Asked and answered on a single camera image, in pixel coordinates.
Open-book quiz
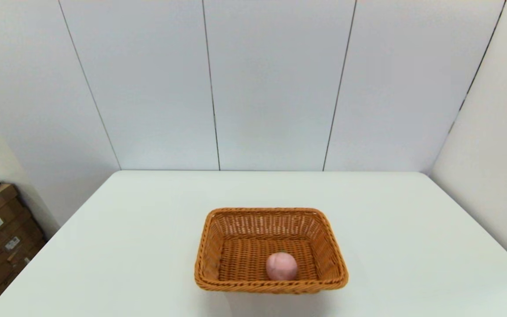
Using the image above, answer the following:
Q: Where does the pink peach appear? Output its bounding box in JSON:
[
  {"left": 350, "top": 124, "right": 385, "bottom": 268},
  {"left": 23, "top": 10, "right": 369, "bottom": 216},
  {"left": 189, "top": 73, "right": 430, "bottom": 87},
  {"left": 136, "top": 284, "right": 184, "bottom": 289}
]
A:
[{"left": 266, "top": 252, "right": 298, "bottom": 281}]

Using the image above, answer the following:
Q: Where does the orange woven wicker basket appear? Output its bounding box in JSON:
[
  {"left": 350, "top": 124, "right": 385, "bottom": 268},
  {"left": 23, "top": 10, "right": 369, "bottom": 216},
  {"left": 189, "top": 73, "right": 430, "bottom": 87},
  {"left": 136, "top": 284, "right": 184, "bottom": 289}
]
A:
[{"left": 194, "top": 207, "right": 349, "bottom": 295}]

